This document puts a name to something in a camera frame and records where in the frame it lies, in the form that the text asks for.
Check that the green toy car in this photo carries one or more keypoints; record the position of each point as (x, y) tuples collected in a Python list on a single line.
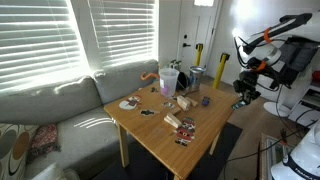
[(238, 106)]

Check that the white window blind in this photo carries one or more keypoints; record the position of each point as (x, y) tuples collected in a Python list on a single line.
[(36, 40), (123, 30)]

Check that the grey fabric sofa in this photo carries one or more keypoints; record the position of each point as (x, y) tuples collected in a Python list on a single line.
[(66, 100)]

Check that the black orange clamp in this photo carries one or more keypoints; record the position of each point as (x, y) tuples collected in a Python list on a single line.
[(284, 136)]

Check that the translucent plastic cup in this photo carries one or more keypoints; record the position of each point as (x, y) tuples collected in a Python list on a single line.
[(168, 83)]

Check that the blue toy car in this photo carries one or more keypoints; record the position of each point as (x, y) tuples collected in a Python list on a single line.
[(205, 100)]

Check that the white round stand base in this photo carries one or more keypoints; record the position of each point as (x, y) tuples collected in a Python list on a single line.
[(276, 109)]

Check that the wooden block pair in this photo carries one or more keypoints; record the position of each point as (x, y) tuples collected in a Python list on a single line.
[(172, 120)]

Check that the small black figure cutout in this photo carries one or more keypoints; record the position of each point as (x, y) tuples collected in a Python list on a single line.
[(147, 112)]

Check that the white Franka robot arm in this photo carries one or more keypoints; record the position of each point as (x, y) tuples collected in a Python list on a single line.
[(300, 25)]

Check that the oval pattern cushion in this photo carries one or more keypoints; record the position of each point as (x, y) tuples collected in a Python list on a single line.
[(13, 150)]

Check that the yellow post black cap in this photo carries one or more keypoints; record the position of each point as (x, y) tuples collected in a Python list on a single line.
[(199, 53), (220, 68)]

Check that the wooden table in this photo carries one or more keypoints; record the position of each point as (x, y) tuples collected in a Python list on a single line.
[(156, 133)]

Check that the black round case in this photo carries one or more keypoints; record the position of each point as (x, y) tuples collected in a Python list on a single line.
[(182, 81)]

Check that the single wooden block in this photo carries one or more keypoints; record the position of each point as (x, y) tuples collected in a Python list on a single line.
[(192, 101)]

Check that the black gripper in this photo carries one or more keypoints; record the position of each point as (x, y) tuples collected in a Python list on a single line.
[(246, 87)]

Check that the dark hanging jacket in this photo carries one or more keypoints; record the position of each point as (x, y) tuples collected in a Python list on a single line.
[(296, 56)]

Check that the white shelf unit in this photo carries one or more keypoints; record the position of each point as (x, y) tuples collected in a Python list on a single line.
[(306, 110)]

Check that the white door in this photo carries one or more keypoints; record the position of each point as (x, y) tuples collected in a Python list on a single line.
[(196, 23)]

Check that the metal spoon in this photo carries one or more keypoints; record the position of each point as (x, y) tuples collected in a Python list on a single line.
[(191, 92)]

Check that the small picture cutout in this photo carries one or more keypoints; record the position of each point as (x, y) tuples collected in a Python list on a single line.
[(168, 105)]

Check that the red floral cloth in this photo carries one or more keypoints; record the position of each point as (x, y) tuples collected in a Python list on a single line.
[(43, 140)]

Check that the snowman cutout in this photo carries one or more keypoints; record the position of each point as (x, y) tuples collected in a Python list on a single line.
[(130, 103)]

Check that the dark rug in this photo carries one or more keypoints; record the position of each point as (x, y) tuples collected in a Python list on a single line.
[(230, 140)]

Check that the aluminium frame cart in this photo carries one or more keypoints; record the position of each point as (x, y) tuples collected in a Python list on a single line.
[(273, 156)]

